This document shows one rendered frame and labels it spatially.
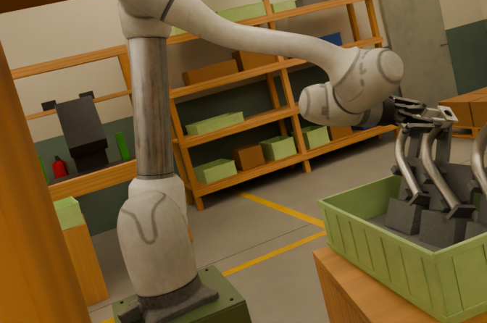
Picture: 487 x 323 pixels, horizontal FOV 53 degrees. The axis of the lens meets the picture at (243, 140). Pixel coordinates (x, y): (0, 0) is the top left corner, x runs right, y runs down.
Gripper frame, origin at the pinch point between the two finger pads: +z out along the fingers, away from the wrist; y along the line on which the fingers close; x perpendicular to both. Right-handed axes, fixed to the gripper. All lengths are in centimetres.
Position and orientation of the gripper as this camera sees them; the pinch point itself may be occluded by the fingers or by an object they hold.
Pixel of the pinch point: (436, 118)
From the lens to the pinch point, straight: 145.7
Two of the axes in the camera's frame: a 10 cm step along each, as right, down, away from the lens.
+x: -3.1, 6.7, 6.7
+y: -1.8, -7.3, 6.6
